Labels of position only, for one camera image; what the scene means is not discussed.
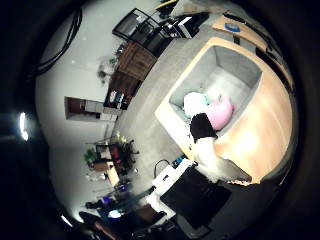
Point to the pink plush toy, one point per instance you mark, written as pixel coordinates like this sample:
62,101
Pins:
220,114

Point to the white and teal plush toy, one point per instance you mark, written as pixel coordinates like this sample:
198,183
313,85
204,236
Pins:
195,103

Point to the white control box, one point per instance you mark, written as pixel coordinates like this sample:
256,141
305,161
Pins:
166,178

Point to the brown wooden cabinet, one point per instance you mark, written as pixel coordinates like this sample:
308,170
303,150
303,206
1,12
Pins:
131,71

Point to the low shelf with boxes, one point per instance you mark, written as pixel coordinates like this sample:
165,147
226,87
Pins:
90,109

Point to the blue round sticker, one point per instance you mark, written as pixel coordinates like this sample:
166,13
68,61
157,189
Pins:
232,27

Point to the black robot mount plate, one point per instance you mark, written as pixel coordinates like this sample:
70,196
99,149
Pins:
196,196

